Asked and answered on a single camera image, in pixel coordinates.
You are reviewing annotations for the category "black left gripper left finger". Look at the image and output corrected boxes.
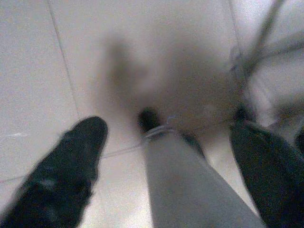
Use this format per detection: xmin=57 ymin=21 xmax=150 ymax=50
xmin=0 ymin=115 xmax=109 ymax=228

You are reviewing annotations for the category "grey metal frame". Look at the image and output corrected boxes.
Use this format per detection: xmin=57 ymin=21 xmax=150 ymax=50
xmin=228 ymin=0 xmax=304 ymax=124

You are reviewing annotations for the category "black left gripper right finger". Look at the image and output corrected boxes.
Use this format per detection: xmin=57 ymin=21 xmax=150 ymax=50
xmin=229 ymin=120 xmax=304 ymax=228

